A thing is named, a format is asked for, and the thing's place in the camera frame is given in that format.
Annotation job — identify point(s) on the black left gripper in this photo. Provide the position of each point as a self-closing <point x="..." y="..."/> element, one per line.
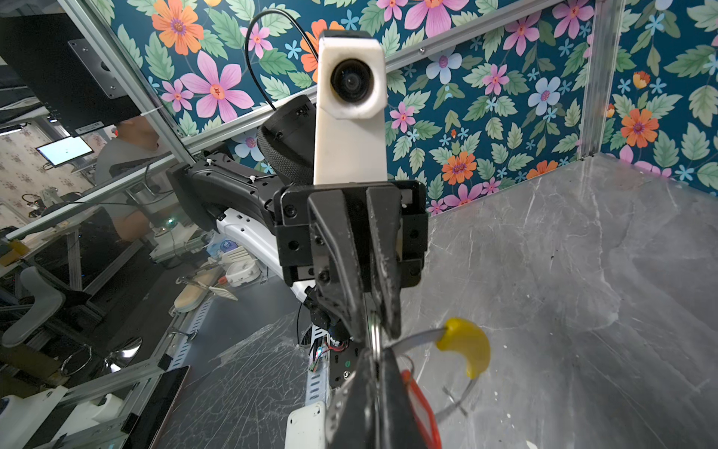
<point x="324" y="233"/>

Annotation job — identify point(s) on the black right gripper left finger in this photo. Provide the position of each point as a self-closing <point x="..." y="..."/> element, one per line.
<point x="351" y="417"/>

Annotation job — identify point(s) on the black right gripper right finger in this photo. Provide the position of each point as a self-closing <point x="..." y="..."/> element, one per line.
<point x="397" y="427"/>

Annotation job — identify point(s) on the red capped key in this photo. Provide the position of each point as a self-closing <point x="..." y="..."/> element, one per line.
<point x="422" y="412"/>

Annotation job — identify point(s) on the silver metal keyring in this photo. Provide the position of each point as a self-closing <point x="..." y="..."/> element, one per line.
<point x="430" y="336"/>

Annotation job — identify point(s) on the yellow capped key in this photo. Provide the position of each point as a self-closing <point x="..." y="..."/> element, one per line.
<point x="468" y="340"/>

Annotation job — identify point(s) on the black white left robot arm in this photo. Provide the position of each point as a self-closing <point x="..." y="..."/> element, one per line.
<point x="222" y="195"/>

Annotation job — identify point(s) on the white plastic box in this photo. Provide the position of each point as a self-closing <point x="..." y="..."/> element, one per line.
<point x="306" y="427"/>

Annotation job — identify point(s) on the black monitor screen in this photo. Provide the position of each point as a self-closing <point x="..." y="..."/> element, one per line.
<point x="64" y="72"/>

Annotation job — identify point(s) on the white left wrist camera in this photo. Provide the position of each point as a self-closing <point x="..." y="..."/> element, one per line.
<point x="351" y="99"/>

